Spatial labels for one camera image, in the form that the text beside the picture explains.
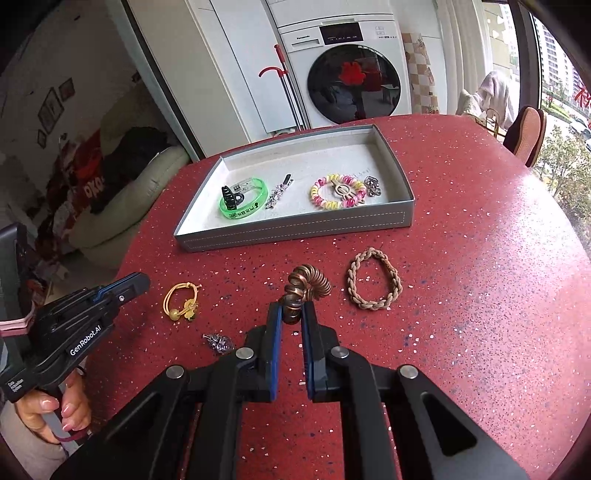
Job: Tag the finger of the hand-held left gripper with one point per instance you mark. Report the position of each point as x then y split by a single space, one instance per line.
117 279
127 293

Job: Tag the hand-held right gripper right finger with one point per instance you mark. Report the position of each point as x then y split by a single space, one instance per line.
308 355

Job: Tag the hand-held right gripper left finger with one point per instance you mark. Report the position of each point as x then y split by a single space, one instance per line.
275 337

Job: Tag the green glitter bangle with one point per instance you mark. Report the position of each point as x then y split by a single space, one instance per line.
249 213

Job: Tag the dark claw hair clip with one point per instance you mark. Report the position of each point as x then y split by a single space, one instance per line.
229 196

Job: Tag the silver star hair clip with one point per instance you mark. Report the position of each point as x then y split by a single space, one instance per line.
277 191

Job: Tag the gold metal hairpin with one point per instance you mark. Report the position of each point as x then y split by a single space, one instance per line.
344 190

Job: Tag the small silver charm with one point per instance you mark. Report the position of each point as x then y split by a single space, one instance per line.
371 184

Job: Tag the grey jewelry tray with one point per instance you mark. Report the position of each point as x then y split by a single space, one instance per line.
300 157

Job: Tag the person's left forearm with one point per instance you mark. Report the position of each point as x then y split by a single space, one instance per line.
23 452

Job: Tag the person's left hand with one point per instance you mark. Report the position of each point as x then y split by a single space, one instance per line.
76 408

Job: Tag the silver rhinestone brooch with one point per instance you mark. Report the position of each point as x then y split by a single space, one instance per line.
220 344

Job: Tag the pale green sofa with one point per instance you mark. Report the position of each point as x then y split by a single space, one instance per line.
138 198

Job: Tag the red printed blanket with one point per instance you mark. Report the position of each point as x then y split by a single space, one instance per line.
83 180

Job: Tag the black clothing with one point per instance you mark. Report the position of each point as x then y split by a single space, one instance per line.
134 152

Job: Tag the white tall cabinet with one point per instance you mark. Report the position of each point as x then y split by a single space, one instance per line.
244 69

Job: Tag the white washing machine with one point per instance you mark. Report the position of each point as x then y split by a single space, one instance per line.
300 60

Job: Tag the checkered cloth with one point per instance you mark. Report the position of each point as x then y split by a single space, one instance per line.
420 69

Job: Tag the beige garment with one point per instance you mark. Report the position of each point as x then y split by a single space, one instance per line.
496 92

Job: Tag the white curtain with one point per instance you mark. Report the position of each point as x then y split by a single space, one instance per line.
461 46

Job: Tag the large picture frame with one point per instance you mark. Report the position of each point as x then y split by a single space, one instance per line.
51 110

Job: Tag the small square picture frame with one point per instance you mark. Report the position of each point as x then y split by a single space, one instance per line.
66 88

